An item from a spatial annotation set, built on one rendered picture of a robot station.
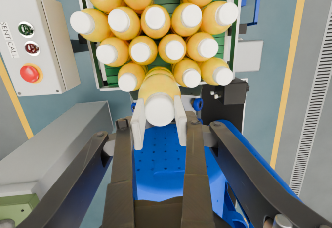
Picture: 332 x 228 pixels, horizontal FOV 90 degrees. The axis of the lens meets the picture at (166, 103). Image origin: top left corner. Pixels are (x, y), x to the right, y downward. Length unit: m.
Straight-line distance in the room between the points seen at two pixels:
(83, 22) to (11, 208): 0.68
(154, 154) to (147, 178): 0.08
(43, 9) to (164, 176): 0.43
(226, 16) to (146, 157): 0.36
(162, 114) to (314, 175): 2.62
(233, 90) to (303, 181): 2.29
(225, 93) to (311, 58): 1.54
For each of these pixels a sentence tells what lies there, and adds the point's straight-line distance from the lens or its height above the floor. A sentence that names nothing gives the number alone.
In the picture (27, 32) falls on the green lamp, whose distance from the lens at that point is 0.44.
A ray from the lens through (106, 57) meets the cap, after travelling 0.38.
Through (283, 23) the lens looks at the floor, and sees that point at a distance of 1.80.
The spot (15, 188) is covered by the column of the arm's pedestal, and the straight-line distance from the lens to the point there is 0.88.
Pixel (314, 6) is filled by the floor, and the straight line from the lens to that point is 1.95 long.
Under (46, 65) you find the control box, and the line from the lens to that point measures 0.44.
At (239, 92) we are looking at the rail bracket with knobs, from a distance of 0.54.
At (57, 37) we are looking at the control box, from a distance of 0.47.
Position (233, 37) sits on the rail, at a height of 0.97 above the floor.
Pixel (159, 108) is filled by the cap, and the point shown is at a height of 1.28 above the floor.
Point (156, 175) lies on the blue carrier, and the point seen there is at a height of 1.18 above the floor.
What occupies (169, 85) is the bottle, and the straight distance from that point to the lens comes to 0.25.
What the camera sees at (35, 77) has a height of 1.11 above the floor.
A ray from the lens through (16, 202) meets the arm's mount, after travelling 0.84.
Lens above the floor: 1.47
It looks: 69 degrees down
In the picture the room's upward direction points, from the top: 173 degrees clockwise
